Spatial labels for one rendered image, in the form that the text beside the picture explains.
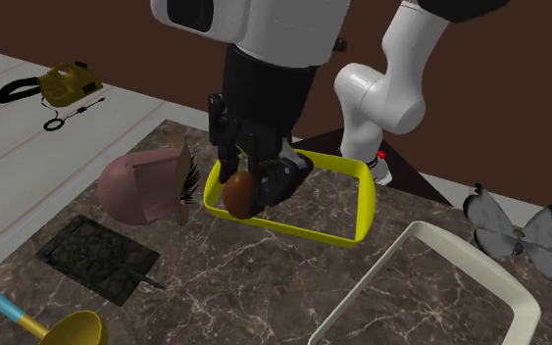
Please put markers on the grey butterfly figure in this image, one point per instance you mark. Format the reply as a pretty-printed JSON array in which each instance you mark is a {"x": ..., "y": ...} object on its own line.
[{"x": 543, "y": 239}]

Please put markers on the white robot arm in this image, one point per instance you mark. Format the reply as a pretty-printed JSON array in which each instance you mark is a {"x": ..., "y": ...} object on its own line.
[{"x": 385, "y": 95}]

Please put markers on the black tablet with stylus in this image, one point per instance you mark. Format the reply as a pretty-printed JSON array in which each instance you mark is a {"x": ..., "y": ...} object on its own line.
[{"x": 94, "y": 258}]

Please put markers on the dark robot stand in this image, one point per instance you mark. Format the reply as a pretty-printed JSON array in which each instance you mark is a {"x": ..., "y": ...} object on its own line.
[{"x": 414, "y": 184}]

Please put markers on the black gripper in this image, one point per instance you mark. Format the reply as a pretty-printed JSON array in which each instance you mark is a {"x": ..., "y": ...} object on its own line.
[{"x": 266, "y": 95}]

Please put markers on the yellow rectangular frame tray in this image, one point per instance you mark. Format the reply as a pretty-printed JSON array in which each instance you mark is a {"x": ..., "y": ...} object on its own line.
[{"x": 367, "y": 205}]

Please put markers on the brown egg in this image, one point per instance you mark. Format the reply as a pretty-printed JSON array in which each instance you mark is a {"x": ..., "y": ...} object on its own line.
[{"x": 238, "y": 196}]

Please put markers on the white rectangular frame tray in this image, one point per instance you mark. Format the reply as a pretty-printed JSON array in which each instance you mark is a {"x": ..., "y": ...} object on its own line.
[{"x": 471, "y": 259}]

